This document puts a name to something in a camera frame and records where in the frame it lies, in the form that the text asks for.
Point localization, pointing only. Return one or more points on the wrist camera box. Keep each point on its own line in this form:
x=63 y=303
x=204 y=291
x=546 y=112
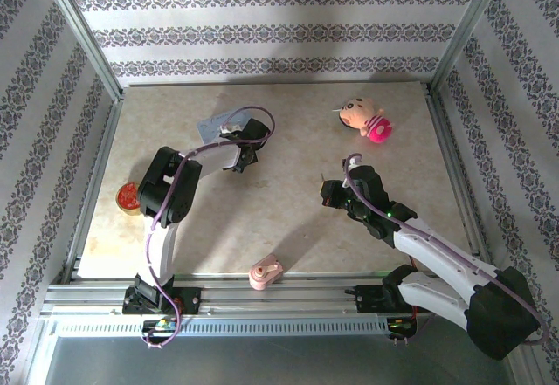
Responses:
x=354 y=163
x=229 y=128

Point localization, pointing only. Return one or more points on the grey metal panel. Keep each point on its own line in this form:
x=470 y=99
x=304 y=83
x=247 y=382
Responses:
x=279 y=361

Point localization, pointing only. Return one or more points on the red round toy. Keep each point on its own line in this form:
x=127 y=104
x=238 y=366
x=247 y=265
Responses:
x=128 y=197

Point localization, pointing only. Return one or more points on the aluminium side rail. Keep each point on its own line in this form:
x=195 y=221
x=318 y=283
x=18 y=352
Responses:
x=102 y=158
x=456 y=171

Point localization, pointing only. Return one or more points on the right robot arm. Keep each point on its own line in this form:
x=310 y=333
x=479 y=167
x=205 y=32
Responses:
x=441 y=254

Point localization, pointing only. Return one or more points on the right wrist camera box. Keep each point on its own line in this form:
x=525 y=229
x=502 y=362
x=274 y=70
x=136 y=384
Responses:
x=354 y=163

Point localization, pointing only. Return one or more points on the aluminium front frame rail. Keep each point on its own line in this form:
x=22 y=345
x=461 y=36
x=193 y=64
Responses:
x=279 y=297

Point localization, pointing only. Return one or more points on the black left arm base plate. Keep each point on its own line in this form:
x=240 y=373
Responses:
x=188 y=300

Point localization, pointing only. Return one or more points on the blue patterned pouch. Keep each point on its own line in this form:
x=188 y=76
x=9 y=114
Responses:
x=214 y=125

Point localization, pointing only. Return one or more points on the pink plush doll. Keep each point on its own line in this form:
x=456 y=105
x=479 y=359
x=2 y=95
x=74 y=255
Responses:
x=371 y=123

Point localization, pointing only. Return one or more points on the aluminium frame post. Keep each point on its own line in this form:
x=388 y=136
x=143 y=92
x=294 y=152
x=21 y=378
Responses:
x=83 y=31
x=469 y=27

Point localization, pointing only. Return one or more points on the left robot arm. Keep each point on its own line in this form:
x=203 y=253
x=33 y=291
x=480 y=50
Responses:
x=170 y=193

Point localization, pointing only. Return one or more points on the pink toy camera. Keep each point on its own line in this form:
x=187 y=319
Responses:
x=264 y=271

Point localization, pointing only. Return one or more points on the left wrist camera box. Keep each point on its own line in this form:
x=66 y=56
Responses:
x=229 y=128

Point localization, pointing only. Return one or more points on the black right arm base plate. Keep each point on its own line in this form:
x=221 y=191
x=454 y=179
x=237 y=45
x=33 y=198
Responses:
x=371 y=300

